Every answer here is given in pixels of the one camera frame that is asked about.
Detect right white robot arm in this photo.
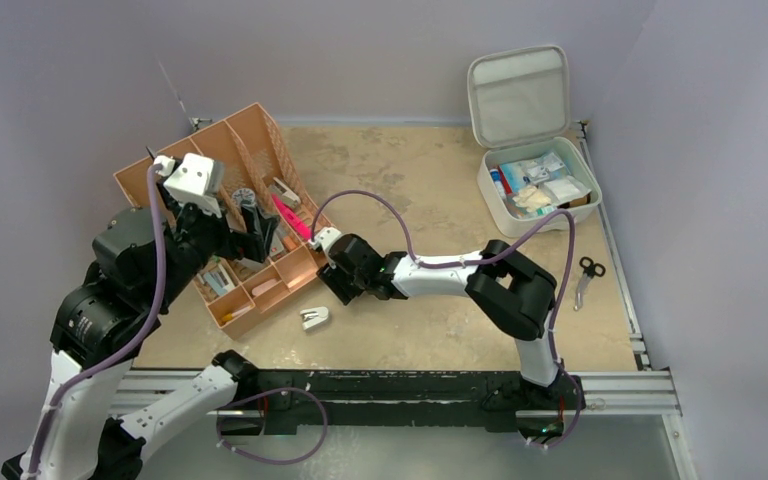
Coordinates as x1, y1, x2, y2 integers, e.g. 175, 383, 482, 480
309, 227, 568, 407

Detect grey stapler in tray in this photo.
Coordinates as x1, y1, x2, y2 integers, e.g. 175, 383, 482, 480
269, 177, 302, 211

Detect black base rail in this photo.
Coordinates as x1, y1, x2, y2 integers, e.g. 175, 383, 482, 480
212, 350, 583, 440

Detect pink file organizer rack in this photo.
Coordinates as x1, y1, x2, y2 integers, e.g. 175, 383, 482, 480
113, 101, 322, 266

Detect pink desk tray organizer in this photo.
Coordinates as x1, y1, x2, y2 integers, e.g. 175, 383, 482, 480
192, 213, 326, 339

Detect blue white bandage roll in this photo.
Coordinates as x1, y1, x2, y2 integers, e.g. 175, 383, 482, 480
489, 168, 508, 200

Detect blue grey tape roll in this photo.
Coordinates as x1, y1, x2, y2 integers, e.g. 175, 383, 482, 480
231, 188, 258, 208

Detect white plastic bottle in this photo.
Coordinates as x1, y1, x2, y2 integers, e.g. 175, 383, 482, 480
528, 205, 557, 218

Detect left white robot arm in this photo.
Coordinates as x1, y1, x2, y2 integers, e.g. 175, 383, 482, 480
1, 203, 266, 479

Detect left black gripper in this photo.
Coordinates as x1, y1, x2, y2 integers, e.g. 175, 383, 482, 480
150, 175, 279, 306

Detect white stapler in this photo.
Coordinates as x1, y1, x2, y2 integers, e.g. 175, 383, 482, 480
299, 306, 330, 332

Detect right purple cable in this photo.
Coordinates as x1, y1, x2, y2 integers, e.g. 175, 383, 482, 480
309, 190, 584, 452

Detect grey open storage case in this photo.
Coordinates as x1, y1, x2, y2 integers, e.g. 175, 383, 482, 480
467, 45, 603, 237

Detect beige gauze wrap packet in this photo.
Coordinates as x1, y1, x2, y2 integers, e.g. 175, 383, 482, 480
513, 185, 552, 213

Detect base loop purple cable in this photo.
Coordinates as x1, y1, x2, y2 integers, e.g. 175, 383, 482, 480
214, 386, 329, 466

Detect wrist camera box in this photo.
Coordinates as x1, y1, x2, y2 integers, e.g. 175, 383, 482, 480
309, 227, 343, 253
153, 153, 225, 218

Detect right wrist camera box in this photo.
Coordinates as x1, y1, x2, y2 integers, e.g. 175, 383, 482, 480
309, 227, 343, 253

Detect black grey scissors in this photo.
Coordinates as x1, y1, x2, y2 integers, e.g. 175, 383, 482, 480
574, 256, 606, 311

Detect alcohol pad sachet pair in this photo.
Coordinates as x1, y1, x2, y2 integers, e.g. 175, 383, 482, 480
524, 151, 568, 184

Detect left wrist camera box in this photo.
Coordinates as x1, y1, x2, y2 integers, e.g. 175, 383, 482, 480
153, 153, 225, 218

